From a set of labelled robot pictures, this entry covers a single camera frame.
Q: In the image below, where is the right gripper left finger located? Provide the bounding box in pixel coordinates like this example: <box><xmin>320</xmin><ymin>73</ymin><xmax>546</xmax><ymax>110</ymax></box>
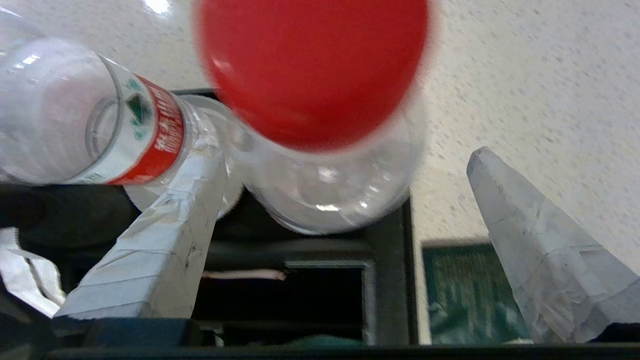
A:
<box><xmin>52</xmin><ymin>144</ymin><xmax>228</xmax><ymax>321</ymax></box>

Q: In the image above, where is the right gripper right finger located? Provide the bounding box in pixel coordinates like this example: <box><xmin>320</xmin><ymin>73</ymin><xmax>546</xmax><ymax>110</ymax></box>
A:
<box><xmin>466</xmin><ymin>146</ymin><xmax>640</xmax><ymax>346</ymax></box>

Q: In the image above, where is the clear water bottle red cap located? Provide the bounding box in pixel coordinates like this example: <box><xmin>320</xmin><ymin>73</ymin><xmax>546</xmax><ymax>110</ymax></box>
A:
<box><xmin>0</xmin><ymin>37</ymin><xmax>247</xmax><ymax>221</ymax></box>
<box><xmin>192</xmin><ymin>0</ymin><xmax>432</xmax><ymax>236</ymax></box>

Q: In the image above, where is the white small packet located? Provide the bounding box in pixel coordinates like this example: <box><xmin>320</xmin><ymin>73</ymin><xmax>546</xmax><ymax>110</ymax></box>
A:
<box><xmin>201</xmin><ymin>269</ymin><xmax>287</xmax><ymax>281</ymax></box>

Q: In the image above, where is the white long paper sachet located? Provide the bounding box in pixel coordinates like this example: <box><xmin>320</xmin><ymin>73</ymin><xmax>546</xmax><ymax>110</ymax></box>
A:
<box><xmin>0</xmin><ymin>227</ymin><xmax>68</xmax><ymax>320</ymax></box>

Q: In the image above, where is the black rectangular serving tray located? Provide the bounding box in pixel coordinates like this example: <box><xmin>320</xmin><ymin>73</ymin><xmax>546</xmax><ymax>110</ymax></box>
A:
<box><xmin>0</xmin><ymin>89</ymin><xmax>422</xmax><ymax>347</ymax></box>

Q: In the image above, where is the black compartment organizer box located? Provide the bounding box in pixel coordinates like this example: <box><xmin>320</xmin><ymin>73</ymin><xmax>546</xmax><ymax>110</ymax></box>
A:
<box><xmin>190</xmin><ymin>190</ymin><xmax>403</xmax><ymax>347</ymax></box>

